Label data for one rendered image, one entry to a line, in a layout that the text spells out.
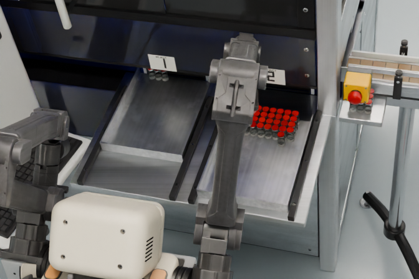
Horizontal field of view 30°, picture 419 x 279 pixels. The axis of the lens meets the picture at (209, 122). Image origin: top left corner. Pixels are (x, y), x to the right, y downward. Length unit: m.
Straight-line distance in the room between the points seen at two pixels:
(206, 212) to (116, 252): 0.21
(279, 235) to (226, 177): 1.43
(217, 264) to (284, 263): 1.47
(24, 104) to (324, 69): 0.97
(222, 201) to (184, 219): 1.45
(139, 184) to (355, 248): 1.15
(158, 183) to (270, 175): 0.32
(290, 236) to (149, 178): 0.83
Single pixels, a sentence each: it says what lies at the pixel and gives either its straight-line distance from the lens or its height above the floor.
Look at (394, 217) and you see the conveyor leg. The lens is 2.97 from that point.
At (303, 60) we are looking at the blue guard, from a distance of 2.24.
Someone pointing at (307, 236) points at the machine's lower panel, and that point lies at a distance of 2.92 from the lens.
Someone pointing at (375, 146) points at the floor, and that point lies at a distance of 3.47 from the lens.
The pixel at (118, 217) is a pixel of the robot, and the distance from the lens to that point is 1.57.
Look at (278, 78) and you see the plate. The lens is 2.31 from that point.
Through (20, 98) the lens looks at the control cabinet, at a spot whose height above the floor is 0.93.
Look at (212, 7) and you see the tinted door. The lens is 2.20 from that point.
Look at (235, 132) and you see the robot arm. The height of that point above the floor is 1.55.
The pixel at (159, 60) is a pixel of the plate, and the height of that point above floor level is 1.03.
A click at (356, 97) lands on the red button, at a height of 1.01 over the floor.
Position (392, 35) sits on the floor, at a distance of 3.98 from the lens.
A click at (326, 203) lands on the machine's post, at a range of 2.73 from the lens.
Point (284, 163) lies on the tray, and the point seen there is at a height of 0.88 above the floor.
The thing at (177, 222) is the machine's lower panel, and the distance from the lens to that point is 3.07.
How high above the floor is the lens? 2.63
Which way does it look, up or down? 47 degrees down
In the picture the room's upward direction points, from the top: 9 degrees counter-clockwise
